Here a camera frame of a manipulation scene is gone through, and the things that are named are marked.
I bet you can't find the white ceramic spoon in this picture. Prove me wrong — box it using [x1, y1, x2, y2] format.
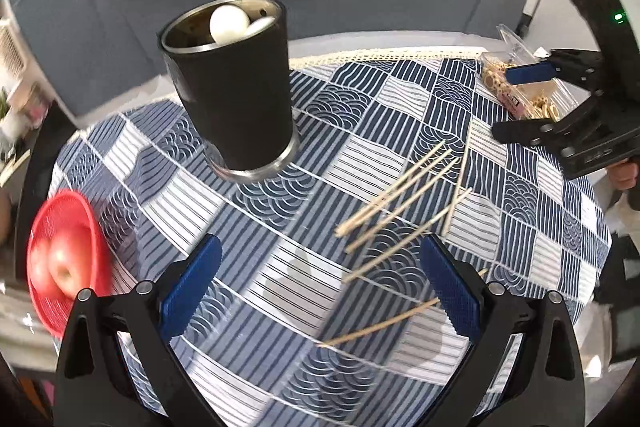
[209, 4, 250, 46]
[243, 16, 276, 38]

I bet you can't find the person right hand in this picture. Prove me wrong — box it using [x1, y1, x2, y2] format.
[605, 158, 639, 192]

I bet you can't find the clear plastic snack box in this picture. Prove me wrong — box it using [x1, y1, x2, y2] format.
[480, 24, 578, 121]

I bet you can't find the wooden chopstick front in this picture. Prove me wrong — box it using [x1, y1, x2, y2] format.
[314, 273, 457, 353]

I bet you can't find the wooden chopstick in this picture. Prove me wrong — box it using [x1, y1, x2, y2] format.
[334, 141, 446, 237]
[314, 273, 457, 353]
[341, 146, 452, 237]
[343, 155, 460, 255]

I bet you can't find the wooden chopstick diagonal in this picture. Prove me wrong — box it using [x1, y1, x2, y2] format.
[343, 187, 472, 283]

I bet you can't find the wooden chopstick top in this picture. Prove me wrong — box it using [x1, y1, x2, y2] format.
[334, 141, 446, 237]

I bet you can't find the blue patterned tablecloth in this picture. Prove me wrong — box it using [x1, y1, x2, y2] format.
[50, 48, 611, 426]

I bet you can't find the red apple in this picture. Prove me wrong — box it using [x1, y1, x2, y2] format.
[48, 227, 92, 299]

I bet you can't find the red plastic bowl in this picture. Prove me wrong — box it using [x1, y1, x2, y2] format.
[27, 190, 112, 339]

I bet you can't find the black cylindrical utensil holder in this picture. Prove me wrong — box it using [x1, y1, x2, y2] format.
[157, 0, 299, 183]

